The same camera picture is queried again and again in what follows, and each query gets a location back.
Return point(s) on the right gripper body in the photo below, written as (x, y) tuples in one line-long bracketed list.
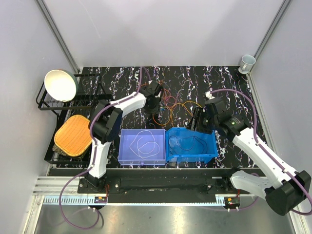
[(208, 123)]

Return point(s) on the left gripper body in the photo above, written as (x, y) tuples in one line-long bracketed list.
[(155, 107)]

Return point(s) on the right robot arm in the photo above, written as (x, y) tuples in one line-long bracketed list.
[(283, 187)]

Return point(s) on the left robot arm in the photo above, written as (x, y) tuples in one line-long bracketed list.
[(105, 125)]

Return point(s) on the blue plastic bin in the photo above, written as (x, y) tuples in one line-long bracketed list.
[(183, 145)]

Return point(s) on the purple plastic bin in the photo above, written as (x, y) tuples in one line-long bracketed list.
[(142, 147)]

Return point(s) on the white mug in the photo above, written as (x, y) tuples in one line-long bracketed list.
[(246, 64)]

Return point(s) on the white bowl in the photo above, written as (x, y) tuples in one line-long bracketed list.
[(61, 85)]

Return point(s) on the orange woven plate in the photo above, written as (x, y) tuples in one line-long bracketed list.
[(73, 137)]

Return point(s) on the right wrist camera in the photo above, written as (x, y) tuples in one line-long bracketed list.
[(209, 96)]

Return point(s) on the black wire dish rack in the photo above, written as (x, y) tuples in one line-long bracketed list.
[(90, 92)]

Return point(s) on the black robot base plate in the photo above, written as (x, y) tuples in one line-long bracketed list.
[(161, 186)]

